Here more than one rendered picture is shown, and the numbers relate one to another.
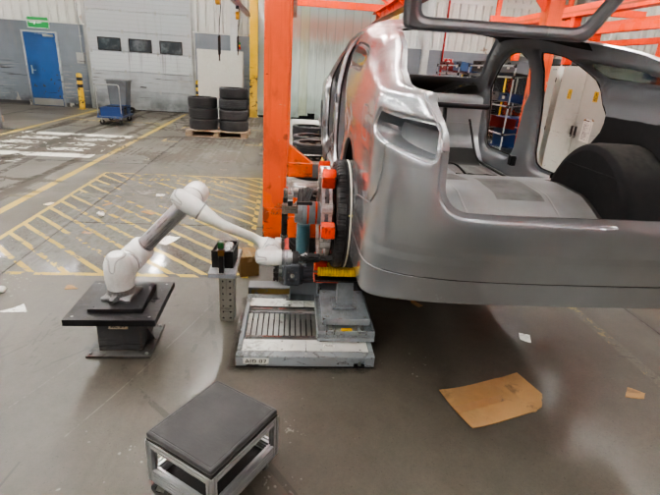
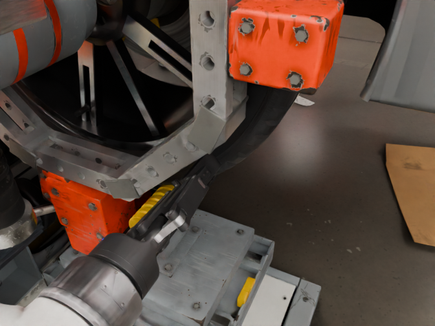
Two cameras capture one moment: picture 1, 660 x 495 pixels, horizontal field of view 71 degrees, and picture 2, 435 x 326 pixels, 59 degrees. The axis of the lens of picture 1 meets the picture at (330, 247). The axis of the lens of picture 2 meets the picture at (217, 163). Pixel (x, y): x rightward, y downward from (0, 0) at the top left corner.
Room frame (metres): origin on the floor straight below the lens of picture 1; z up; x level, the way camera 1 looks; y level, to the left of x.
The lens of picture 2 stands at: (2.26, 0.37, 0.98)
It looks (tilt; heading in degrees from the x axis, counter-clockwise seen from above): 38 degrees down; 301
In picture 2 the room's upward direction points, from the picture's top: straight up
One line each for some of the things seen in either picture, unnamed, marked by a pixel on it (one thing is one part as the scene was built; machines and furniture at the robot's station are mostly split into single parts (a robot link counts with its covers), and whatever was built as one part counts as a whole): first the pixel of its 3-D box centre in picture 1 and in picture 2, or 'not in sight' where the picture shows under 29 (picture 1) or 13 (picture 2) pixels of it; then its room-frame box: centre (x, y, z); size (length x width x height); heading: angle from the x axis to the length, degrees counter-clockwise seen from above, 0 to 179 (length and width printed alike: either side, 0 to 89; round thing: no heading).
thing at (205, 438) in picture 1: (214, 451); not in sight; (1.47, 0.42, 0.17); 0.43 x 0.36 x 0.34; 151
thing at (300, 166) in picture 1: (311, 161); not in sight; (5.14, 0.26, 0.69); 0.52 x 0.17 x 0.35; 95
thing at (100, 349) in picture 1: (125, 320); not in sight; (2.46, 1.23, 0.15); 0.50 x 0.50 x 0.30; 7
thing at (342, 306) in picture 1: (344, 291); (156, 215); (2.73, -0.11, 0.32); 0.40 x 0.30 x 0.28; 5
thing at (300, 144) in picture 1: (312, 148); not in sight; (7.75, 0.40, 0.39); 0.66 x 0.66 x 0.24
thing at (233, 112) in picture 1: (218, 111); not in sight; (11.09, 2.80, 0.55); 1.40 x 0.80 x 1.09; 95
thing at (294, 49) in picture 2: (327, 230); (283, 40); (2.40, 0.02, 0.85); 0.09 x 0.08 x 0.07; 5
